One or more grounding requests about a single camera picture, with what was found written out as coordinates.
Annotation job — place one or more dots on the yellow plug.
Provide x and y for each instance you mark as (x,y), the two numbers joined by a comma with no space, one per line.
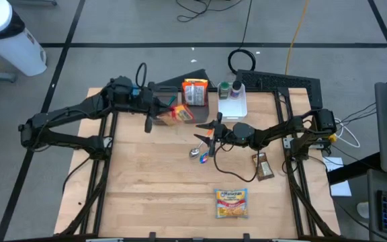
(332,137)

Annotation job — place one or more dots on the black-lid spice jar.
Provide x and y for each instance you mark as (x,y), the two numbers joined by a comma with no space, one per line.
(236,86)

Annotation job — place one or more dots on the white computer mouse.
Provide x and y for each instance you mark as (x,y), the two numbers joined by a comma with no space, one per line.
(363,210)

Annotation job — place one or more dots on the black wedge-shaped panel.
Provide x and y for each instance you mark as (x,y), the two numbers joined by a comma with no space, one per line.
(176,80)

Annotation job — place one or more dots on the white paper sheet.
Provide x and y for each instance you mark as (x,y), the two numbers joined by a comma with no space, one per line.
(339,188)

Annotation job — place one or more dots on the blue ramen packet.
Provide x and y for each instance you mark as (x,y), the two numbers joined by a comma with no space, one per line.
(231,203)

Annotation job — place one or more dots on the white trash can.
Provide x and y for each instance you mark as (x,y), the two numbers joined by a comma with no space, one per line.
(15,50)

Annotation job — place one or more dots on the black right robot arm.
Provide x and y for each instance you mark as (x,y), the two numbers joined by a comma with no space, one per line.
(274,131)

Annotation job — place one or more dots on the black aluminium table frame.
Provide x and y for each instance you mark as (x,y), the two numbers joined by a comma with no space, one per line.
(282,91)

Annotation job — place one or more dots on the red ramen packet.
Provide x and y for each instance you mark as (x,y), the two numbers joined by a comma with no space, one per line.
(180,115)

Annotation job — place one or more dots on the black support bar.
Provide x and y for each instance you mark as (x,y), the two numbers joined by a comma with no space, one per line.
(351,171)

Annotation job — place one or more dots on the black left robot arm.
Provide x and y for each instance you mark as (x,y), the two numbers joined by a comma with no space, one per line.
(62,114)

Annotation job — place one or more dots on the white plastic bin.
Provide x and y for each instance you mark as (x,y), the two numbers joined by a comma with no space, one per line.
(234,109)

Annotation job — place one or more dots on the grey metal bar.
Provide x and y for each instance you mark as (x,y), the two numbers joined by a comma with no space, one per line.
(35,2)

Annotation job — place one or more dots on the orange ramen packet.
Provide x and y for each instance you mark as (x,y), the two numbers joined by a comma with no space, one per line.
(195,94)

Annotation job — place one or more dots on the green-lid spice jar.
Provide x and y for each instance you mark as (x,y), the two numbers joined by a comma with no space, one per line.
(224,88)

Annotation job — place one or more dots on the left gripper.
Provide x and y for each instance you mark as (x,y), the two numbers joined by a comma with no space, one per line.
(143,101)

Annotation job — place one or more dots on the grey plastic bin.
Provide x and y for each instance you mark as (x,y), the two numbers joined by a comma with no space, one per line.
(202,112)
(166,92)

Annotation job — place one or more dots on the brown snack bar packet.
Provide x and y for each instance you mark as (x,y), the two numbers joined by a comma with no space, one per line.
(263,167)

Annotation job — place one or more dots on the small black clamp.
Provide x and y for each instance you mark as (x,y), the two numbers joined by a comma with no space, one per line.
(246,236)
(152,235)

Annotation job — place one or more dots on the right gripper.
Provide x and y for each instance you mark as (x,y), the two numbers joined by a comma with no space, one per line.
(221,132)

